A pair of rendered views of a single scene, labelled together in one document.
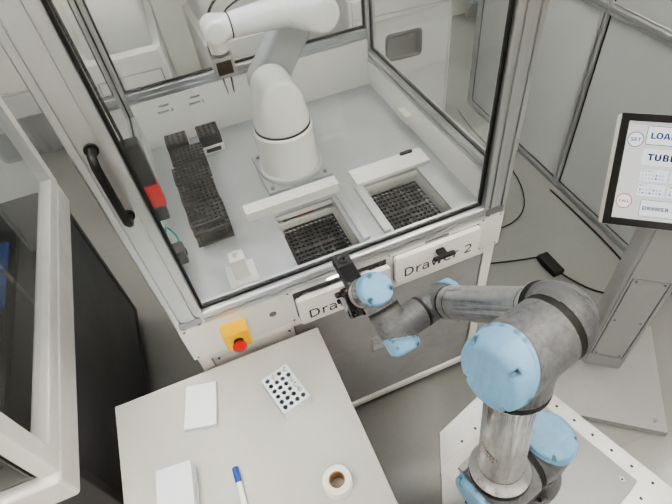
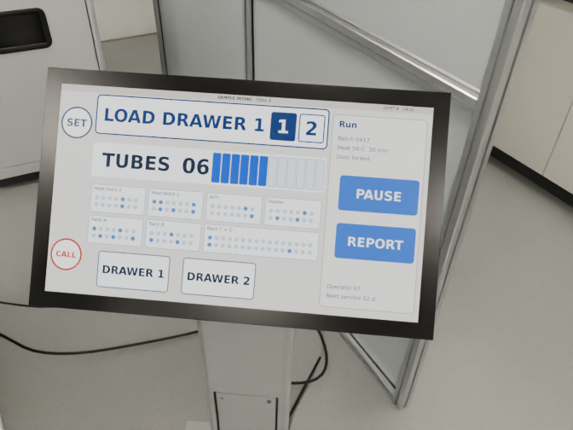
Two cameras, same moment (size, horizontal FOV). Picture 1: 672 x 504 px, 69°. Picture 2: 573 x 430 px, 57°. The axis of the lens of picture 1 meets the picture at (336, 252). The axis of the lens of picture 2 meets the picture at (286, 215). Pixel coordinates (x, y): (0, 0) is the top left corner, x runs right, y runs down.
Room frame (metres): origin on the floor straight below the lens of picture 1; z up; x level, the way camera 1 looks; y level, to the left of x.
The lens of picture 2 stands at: (0.41, -0.94, 1.49)
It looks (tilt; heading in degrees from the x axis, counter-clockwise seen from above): 39 degrees down; 342
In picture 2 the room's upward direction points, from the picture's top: 2 degrees clockwise
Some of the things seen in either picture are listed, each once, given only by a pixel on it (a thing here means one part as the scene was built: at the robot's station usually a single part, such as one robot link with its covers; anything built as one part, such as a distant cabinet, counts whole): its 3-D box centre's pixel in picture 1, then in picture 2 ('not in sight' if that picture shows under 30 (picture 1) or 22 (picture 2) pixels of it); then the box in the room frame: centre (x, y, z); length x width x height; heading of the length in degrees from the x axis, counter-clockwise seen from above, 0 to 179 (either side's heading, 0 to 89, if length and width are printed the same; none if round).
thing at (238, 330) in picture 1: (236, 335); not in sight; (0.78, 0.31, 0.88); 0.07 x 0.05 x 0.07; 106
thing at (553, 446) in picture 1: (540, 446); not in sight; (0.35, -0.37, 0.94); 0.13 x 0.12 x 0.14; 118
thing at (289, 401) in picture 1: (286, 391); not in sight; (0.65, 0.19, 0.78); 0.12 x 0.08 x 0.04; 30
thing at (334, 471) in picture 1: (337, 482); not in sight; (0.39, 0.08, 0.78); 0.07 x 0.07 x 0.04
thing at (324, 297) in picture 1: (345, 294); not in sight; (0.87, -0.01, 0.87); 0.29 x 0.02 x 0.11; 106
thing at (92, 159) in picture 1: (111, 191); not in sight; (0.76, 0.41, 1.45); 0.05 x 0.03 x 0.19; 16
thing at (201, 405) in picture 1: (201, 405); not in sight; (0.64, 0.43, 0.77); 0.13 x 0.09 x 0.02; 3
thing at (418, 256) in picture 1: (437, 254); not in sight; (0.98, -0.31, 0.87); 0.29 x 0.02 x 0.11; 106
